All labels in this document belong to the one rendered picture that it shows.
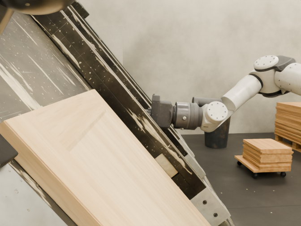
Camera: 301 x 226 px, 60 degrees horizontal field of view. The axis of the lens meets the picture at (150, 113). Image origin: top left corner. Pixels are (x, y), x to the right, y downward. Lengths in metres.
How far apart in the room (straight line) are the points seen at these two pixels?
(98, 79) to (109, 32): 3.43
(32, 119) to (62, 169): 0.06
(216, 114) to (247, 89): 0.17
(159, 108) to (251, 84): 0.32
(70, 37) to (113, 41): 3.38
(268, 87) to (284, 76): 0.08
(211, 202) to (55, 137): 0.64
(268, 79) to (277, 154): 2.81
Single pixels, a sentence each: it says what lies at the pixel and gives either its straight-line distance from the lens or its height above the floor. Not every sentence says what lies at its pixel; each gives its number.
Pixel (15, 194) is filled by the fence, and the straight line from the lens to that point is 0.18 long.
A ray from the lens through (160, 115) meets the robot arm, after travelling 0.82.
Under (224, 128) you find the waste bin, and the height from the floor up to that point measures 0.38.
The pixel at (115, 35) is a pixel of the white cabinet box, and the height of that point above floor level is 1.92.
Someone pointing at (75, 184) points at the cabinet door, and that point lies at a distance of 0.28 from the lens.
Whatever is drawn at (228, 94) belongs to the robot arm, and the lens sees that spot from 0.90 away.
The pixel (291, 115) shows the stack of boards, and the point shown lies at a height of 0.59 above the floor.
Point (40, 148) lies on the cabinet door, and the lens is 0.28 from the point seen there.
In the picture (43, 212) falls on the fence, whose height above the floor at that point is 1.29.
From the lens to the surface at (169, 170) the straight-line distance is 0.81.
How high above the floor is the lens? 1.37
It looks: 9 degrees down
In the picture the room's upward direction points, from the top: straight up
